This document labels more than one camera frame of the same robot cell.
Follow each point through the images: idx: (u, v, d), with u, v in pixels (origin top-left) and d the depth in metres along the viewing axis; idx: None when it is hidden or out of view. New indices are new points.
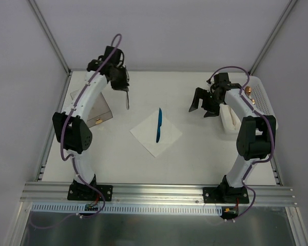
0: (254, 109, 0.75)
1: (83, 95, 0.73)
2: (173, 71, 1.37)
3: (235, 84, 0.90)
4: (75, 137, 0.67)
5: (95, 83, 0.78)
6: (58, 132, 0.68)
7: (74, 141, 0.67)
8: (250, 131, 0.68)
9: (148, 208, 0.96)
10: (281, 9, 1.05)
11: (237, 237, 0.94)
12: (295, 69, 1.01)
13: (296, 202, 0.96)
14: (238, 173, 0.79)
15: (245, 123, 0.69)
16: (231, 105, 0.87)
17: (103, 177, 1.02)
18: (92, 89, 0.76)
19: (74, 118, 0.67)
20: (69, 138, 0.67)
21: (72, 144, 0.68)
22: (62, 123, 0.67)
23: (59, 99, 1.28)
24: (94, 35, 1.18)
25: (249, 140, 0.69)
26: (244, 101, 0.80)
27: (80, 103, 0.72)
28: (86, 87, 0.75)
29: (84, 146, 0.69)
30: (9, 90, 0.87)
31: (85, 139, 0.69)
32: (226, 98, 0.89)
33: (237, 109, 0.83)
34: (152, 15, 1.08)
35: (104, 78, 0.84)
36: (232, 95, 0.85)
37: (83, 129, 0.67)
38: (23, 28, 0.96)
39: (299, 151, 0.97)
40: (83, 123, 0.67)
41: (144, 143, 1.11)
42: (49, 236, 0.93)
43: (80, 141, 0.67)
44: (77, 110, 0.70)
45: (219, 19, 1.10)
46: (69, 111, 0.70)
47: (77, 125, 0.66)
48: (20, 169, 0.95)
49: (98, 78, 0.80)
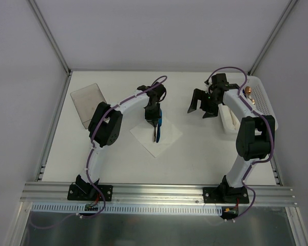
0: (252, 109, 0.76)
1: (130, 101, 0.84)
2: (173, 71, 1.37)
3: (234, 84, 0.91)
4: (107, 130, 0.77)
5: (140, 99, 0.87)
6: (95, 120, 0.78)
7: (103, 133, 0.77)
8: (251, 130, 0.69)
9: (148, 208, 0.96)
10: (280, 9, 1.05)
11: (237, 237, 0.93)
12: (295, 69, 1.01)
13: (296, 202, 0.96)
14: (238, 173, 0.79)
15: (245, 123, 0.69)
16: (230, 105, 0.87)
17: (103, 177, 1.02)
18: (136, 100, 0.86)
19: (115, 113, 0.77)
20: (101, 128, 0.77)
21: (99, 136, 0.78)
22: (103, 111, 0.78)
23: (59, 100, 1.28)
24: (94, 35, 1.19)
25: (248, 140, 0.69)
26: (243, 102, 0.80)
27: (124, 104, 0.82)
28: (133, 97, 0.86)
29: (108, 141, 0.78)
30: (8, 90, 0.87)
31: (112, 136, 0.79)
32: (225, 99, 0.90)
33: (236, 109, 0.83)
34: (152, 15, 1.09)
35: (145, 103, 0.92)
36: (230, 95, 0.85)
37: (116, 125, 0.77)
38: (23, 28, 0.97)
39: (299, 150, 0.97)
40: (119, 120, 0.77)
41: (145, 143, 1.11)
42: (49, 236, 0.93)
43: (109, 136, 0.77)
44: (120, 107, 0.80)
45: (218, 20, 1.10)
46: (113, 105, 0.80)
47: (114, 120, 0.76)
48: (20, 169, 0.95)
49: (145, 97, 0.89)
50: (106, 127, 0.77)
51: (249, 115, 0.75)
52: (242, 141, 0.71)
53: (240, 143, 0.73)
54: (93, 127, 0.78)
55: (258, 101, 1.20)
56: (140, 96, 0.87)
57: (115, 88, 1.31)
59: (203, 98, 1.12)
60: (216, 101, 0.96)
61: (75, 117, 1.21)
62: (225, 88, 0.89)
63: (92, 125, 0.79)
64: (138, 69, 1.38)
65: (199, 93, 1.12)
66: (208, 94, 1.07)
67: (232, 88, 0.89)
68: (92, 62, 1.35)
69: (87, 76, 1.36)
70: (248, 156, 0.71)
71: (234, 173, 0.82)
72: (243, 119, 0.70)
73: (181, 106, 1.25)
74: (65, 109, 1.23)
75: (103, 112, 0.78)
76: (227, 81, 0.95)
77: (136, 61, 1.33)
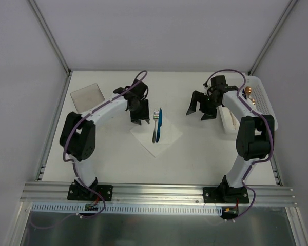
0: (252, 109, 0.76)
1: (104, 107, 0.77)
2: (173, 71, 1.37)
3: (232, 86, 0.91)
4: (80, 144, 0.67)
5: (117, 104, 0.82)
6: (65, 132, 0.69)
7: (76, 147, 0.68)
8: (250, 129, 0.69)
9: (148, 208, 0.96)
10: (280, 9, 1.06)
11: (237, 237, 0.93)
12: (295, 69, 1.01)
13: (295, 202, 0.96)
14: (238, 173, 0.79)
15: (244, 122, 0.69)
16: (230, 106, 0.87)
17: (104, 177, 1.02)
18: (113, 105, 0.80)
19: (88, 122, 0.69)
20: (72, 142, 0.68)
21: (72, 151, 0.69)
22: (74, 123, 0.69)
23: (59, 100, 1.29)
24: (94, 35, 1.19)
25: (248, 139, 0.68)
26: (242, 102, 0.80)
27: (98, 112, 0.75)
28: (108, 102, 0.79)
29: (83, 155, 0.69)
30: (8, 89, 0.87)
31: (87, 149, 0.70)
32: (224, 101, 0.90)
33: (235, 110, 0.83)
34: (152, 15, 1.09)
35: (123, 107, 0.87)
36: (229, 96, 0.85)
37: (89, 137, 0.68)
38: (23, 28, 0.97)
39: (299, 150, 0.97)
40: (92, 130, 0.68)
41: (145, 143, 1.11)
42: (49, 236, 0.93)
43: (83, 150, 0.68)
44: (93, 116, 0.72)
45: (218, 20, 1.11)
46: (85, 115, 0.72)
47: (86, 130, 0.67)
48: (20, 169, 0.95)
49: (122, 100, 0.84)
50: (78, 140, 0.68)
51: (249, 115, 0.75)
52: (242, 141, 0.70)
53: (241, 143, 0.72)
54: (64, 141, 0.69)
55: (258, 101, 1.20)
56: (116, 101, 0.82)
57: (115, 88, 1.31)
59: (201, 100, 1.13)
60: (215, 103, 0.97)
61: None
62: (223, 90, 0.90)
63: (62, 139, 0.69)
64: (138, 69, 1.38)
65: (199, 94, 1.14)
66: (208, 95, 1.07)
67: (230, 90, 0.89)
68: (92, 62, 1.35)
69: (87, 76, 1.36)
70: (248, 156, 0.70)
71: (234, 173, 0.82)
72: (243, 119, 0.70)
73: (181, 106, 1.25)
74: (65, 109, 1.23)
75: (74, 123, 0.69)
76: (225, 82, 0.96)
77: (136, 61, 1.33)
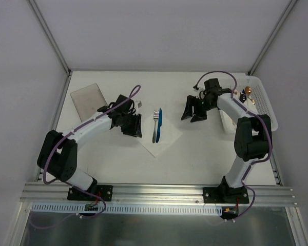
0: (247, 109, 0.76)
1: (87, 126, 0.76)
2: (173, 71, 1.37)
3: (226, 89, 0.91)
4: (60, 164, 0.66)
5: (100, 122, 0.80)
6: (44, 152, 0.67)
7: (56, 167, 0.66)
8: (248, 130, 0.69)
9: (148, 208, 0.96)
10: (280, 9, 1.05)
11: (237, 237, 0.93)
12: (295, 69, 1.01)
13: (296, 202, 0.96)
14: (238, 173, 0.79)
15: (241, 122, 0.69)
16: (226, 108, 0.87)
17: (103, 178, 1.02)
18: (95, 124, 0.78)
19: (69, 141, 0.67)
20: (53, 162, 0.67)
21: (52, 171, 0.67)
22: (54, 143, 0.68)
23: (59, 100, 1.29)
24: (94, 35, 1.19)
25: (246, 139, 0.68)
26: (237, 104, 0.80)
27: (80, 130, 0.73)
28: (91, 120, 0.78)
29: (63, 176, 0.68)
30: (8, 90, 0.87)
31: (68, 169, 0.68)
32: (218, 103, 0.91)
33: (231, 112, 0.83)
34: (152, 15, 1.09)
35: (107, 126, 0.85)
36: (224, 99, 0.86)
37: (70, 157, 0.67)
38: (23, 28, 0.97)
39: (299, 150, 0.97)
40: (73, 150, 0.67)
41: (145, 143, 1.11)
42: (49, 236, 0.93)
43: (63, 170, 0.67)
44: (74, 135, 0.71)
45: (218, 20, 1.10)
46: (66, 133, 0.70)
47: (66, 150, 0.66)
48: (20, 169, 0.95)
49: (106, 119, 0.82)
50: (58, 160, 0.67)
51: (245, 115, 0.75)
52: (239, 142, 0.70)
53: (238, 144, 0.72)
54: (43, 162, 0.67)
55: (258, 101, 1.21)
56: (99, 119, 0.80)
57: (115, 88, 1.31)
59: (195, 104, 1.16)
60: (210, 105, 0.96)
61: (75, 117, 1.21)
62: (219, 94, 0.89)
63: (41, 159, 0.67)
64: (138, 69, 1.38)
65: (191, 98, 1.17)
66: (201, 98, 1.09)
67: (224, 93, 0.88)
68: (91, 62, 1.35)
69: (87, 77, 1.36)
70: (247, 157, 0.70)
71: (233, 173, 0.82)
72: (239, 120, 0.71)
73: (181, 106, 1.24)
74: (65, 109, 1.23)
75: (53, 142, 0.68)
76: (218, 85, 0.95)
77: (136, 61, 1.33)
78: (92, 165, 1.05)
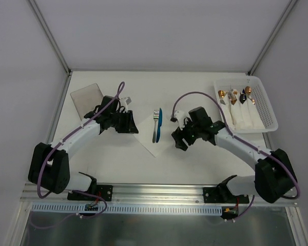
0: (258, 148, 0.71)
1: (76, 134, 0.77)
2: (173, 71, 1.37)
3: (218, 124, 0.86)
4: (52, 175, 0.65)
5: (89, 128, 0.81)
6: (36, 166, 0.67)
7: (49, 179, 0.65)
8: (270, 173, 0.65)
9: (148, 208, 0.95)
10: (280, 9, 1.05)
11: (237, 237, 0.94)
12: (295, 69, 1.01)
13: (296, 202, 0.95)
14: (241, 184, 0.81)
15: (262, 168, 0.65)
16: (229, 147, 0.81)
17: (103, 178, 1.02)
18: (84, 131, 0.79)
19: (58, 151, 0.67)
20: (45, 175, 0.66)
21: (45, 184, 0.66)
22: (44, 156, 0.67)
23: (59, 100, 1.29)
24: (94, 35, 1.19)
25: (271, 183, 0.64)
26: (244, 143, 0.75)
27: (69, 140, 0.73)
28: (79, 127, 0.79)
29: (58, 187, 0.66)
30: (8, 89, 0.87)
31: (61, 180, 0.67)
32: (217, 141, 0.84)
33: (237, 151, 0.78)
34: (152, 15, 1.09)
35: (96, 131, 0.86)
36: (224, 137, 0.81)
37: (62, 167, 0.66)
38: (23, 28, 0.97)
39: (299, 150, 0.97)
40: (65, 160, 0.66)
41: (145, 143, 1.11)
42: (49, 236, 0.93)
43: (56, 182, 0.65)
44: (64, 145, 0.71)
45: (218, 20, 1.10)
46: (55, 144, 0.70)
47: (58, 161, 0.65)
48: (20, 169, 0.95)
49: (93, 124, 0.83)
50: (50, 172, 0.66)
51: (260, 156, 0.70)
52: (266, 187, 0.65)
53: (262, 188, 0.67)
54: (34, 176, 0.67)
55: (259, 101, 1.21)
56: (88, 125, 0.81)
57: (115, 87, 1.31)
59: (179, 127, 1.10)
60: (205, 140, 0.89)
61: (75, 117, 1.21)
62: (215, 130, 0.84)
63: (32, 174, 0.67)
64: (138, 69, 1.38)
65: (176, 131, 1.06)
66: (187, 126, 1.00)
67: (219, 128, 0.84)
68: (91, 62, 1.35)
69: (87, 77, 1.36)
70: (275, 200, 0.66)
71: (244, 191, 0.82)
72: (258, 166, 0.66)
73: (181, 105, 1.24)
74: (65, 109, 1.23)
75: (43, 155, 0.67)
76: (206, 115, 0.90)
77: (136, 61, 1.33)
78: (93, 165, 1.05)
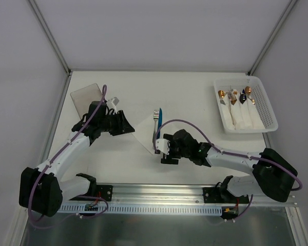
0: (248, 155, 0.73)
1: (63, 152, 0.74)
2: (173, 71, 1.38)
3: (207, 146, 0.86)
4: (44, 200, 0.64)
5: (77, 143, 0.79)
6: (25, 192, 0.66)
7: (41, 203, 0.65)
8: (269, 176, 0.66)
9: (148, 208, 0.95)
10: (280, 9, 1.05)
11: (237, 237, 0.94)
12: (295, 69, 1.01)
13: (295, 202, 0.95)
14: (242, 186, 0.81)
15: (260, 174, 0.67)
16: (223, 164, 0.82)
17: (103, 178, 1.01)
18: (73, 147, 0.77)
19: (46, 175, 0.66)
20: (36, 199, 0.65)
21: (38, 207, 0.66)
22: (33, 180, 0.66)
23: (59, 100, 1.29)
24: (94, 35, 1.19)
25: (273, 185, 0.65)
26: (232, 154, 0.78)
27: (57, 161, 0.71)
28: (67, 144, 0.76)
29: (51, 210, 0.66)
30: (8, 89, 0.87)
31: (54, 203, 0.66)
32: (211, 163, 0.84)
33: (230, 165, 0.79)
34: (152, 14, 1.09)
35: (87, 143, 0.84)
36: (213, 157, 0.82)
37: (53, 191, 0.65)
38: (23, 29, 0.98)
39: (299, 150, 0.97)
40: (55, 183, 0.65)
41: (144, 143, 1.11)
42: (50, 236, 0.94)
43: (48, 201, 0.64)
44: (52, 167, 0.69)
45: (218, 20, 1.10)
46: (43, 167, 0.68)
47: (46, 185, 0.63)
48: (20, 170, 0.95)
49: (82, 138, 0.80)
50: (41, 196, 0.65)
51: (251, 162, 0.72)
52: (271, 190, 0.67)
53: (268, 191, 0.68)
54: (25, 201, 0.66)
55: (258, 101, 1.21)
56: (76, 140, 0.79)
57: (115, 87, 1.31)
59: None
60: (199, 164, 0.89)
61: (75, 117, 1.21)
62: (205, 155, 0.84)
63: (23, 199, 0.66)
64: (138, 69, 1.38)
65: (164, 158, 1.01)
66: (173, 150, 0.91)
67: (208, 149, 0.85)
68: (91, 62, 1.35)
69: (87, 77, 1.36)
70: (286, 198, 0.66)
71: (246, 191, 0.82)
72: (255, 172, 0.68)
73: (181, 105, 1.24)
74: (65, 109, 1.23)
75: (32, 178, 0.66)
76: (192, 138, 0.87)
77: (136, 61, 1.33)
78: (92, 165, 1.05)
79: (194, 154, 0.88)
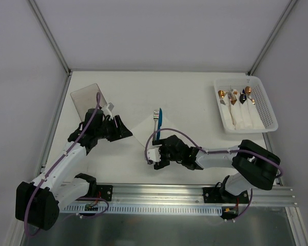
0: (228, 149, 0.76)
1: (59, 164, 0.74)
2: (173, 71, 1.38)
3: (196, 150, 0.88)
4: (40, 213, 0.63)
5: (74, 154, 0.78)
6: (20, 207, 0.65)
7: (37, 217, 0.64)
8: (249, 165, 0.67)
9: (148, 208, 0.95)
10: (280, 9, 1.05)
11: (237, 237, 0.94)
12: (295, 69, 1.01)
13: (295, 202, 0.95)
14: (237, 185, 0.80)
15: (239, 164, 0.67)
16: (213, 164, 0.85)
17: (103, 178, 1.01)
18: (69, 159, 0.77)
19: (42, 190, 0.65)
20: (32, 213, 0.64)
21: (34, 222, 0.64)
22: (28, 194, 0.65)
23: (59, 100, 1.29)
24: (94, 35, 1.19)
25: (254, 173, 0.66)
26: (216, 152, 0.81)
27: (52, 175, 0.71)
28: (62, 156, 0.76)
29: (47, 224, 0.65)
30: (8, 89, 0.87)
31: (50, 217, 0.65)
32: (204, 165, 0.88)
33: (218, 164, 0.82)
34: (152, 15, 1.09)
35: (83, 152, 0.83)
36: (201, 158, 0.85)
37: (49, 205, 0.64)
38: (23, 28, 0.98)
39: (299, 150, 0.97)
40: (51, 197, 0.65)
41: (144, 143, 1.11)
42: (50, 236, 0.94)
43: (44, 211, 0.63)
44: (47, 181, 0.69)
45: (218, 20, 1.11)
46: (38, 182, 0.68)
47: (42, 199, 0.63)
48: (19, 170, 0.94)
49: (78, 149, 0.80)
50: (37, 210, 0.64)
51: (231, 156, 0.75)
52: (254, 179, 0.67)
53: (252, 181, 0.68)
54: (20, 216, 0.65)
55: (258, 101, 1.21)
56: (72, 151, 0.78)
57: (115, 88, 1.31)
59: (160, 142, 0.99)
60: (192, 169, 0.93)
61: (75, 117, 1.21)
62: (194, 158, 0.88)
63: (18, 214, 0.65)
64: (138, 69, 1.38)
65: (157, 165, 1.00)
66: (165, 156, 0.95)
67: (196, 153, 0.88)
68: (91, 62, 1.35)
69: (87, 77, 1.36)
70: (271, 185, 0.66)
71: (243, 188, 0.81)
72: (235, 164, 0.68)
73: (181, 105, 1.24)
74: (65, 109, 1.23)
75: (27, 193, 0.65)
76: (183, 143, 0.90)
77: (136, 61, 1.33)
78: (92, 165, 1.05)
79: (186, 158, 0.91)
